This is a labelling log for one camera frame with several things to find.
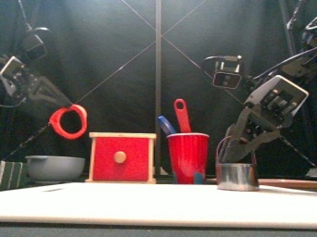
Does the red utensil handle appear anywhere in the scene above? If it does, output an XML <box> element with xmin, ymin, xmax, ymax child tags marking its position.
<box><xmin>172</xmin><ymin>98</ymin><xmax>192</xmax><ymax>134</ymax></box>

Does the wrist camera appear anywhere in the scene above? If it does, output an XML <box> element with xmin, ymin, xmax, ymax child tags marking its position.
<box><xmin>203</xmin><ymin>55</ymin><xmax>245</xmax><ymax>91</ymax></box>
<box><xmin>20</xmin><ymin>27</ymin><xmax>53</xmax><ymax>62</ymax></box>

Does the grey bowl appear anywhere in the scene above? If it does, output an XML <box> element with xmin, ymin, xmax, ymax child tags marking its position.
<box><xmin>25</xmin><ymin>155</ymin><xmax>87</xmax><ymax>185</ymax></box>

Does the red plastic cup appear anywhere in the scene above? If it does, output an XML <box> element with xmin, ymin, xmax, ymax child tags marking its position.
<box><xmin>166</xmin><ymin>132</ymin><xmax>210</xmax><ymax>185</ymax></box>

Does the blue utensil handle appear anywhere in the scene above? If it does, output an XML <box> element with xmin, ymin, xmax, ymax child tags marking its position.
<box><xmin>156</xmin><ymin>115</ymin><xmax>178</xmax><ymax>136</ymax></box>

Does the white cutting board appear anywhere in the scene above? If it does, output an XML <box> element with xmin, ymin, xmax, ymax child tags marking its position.
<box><xmin>0</xmin><ymin>181</ymin><xmax>317</xmax><ymax>230</ymax></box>

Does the green striped cloth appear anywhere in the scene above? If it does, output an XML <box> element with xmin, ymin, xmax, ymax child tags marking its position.
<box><xmin>0</xmin><ymin>160</ymin><xmax>29</xmax><ymax>192</ymax></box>

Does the round metal dough cutter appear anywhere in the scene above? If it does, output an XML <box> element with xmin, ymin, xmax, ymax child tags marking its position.
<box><xmin>214</xmin><ymin>136</ymin><xmax>261</xmax><ymax>192</ymax></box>

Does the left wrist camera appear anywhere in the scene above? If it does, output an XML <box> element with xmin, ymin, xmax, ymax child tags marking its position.
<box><xmin>20</xmin><ymin>27</ymin><xmax>53</xmax><ymax>62</ymax></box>

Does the red dough ring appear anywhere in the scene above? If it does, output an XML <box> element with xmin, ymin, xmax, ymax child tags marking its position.
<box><xmin>48</xmin><ymin>104</ymin><xmax>89</xmax><ymax>141</ymax></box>

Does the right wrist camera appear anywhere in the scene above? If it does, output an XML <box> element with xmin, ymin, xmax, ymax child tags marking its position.
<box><xmin>203</xmin><ymin>55</ymin><xmax>245</xmax><ymax>91</ymax></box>

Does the red wooden drawer box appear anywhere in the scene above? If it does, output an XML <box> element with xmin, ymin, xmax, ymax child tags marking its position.
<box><xmin>84</xmin><ymin>131</ymin><xmax>159</xmax><ymax>185</ymax></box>

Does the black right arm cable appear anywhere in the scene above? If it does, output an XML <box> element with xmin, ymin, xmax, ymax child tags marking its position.
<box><xmin>251</xmin><ymin>45</ymin><xmax>317</xmax><ymax>81</ymax></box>

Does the vertical metal frame pole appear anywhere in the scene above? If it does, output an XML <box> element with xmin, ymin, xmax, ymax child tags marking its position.
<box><xmin>154</xmin><ymin>0</ymin><xmax>163</xmax><ymax>177</ymax></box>

